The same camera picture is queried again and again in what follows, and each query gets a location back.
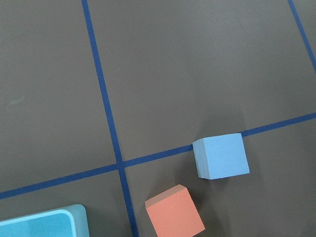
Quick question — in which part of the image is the orange block left side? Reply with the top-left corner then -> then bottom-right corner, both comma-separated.
145,184 -> 205,237

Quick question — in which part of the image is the teal plastic bin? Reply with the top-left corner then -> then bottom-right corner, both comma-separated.
0,204 -> 89,237

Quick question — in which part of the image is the light blue block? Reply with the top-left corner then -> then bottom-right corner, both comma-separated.
193,133 -> 250,180

